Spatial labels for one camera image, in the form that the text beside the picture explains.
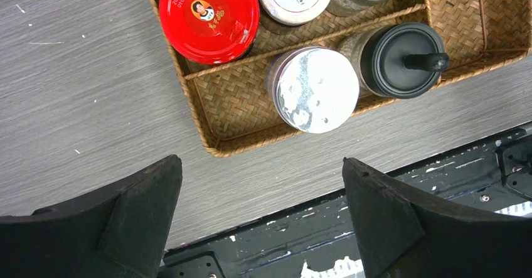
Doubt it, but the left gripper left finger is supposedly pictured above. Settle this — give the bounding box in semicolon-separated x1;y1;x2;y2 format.
1;154;183;277

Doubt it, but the woven bamboo divided tray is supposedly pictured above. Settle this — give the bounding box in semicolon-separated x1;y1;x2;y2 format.
149;0;531;158

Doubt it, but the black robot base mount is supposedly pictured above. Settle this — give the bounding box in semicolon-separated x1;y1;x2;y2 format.
158;123;531;277

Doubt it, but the blue label seasoning jar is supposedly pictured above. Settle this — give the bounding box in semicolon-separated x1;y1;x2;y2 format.
264;46;361;134

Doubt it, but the red cap bottle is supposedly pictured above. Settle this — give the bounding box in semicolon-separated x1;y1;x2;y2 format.
158;0;260;65

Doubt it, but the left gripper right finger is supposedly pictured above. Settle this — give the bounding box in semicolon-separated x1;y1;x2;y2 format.
342;158;531;277

